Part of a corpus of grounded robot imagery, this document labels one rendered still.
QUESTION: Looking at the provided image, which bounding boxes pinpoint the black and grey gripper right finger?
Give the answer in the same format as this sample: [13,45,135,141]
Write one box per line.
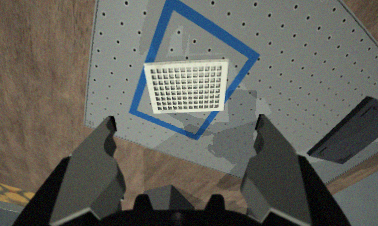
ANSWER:
[240,114,351,226]

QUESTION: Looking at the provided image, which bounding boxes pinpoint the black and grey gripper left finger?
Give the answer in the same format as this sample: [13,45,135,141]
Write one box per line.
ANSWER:
[12,116,126,226]

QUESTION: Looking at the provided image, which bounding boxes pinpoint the blue tape outline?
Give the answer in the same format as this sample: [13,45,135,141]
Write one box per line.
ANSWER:
[129,0,260,140]

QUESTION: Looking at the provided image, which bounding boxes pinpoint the white well plate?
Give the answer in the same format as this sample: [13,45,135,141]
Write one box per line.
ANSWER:
[144,59,228,114]

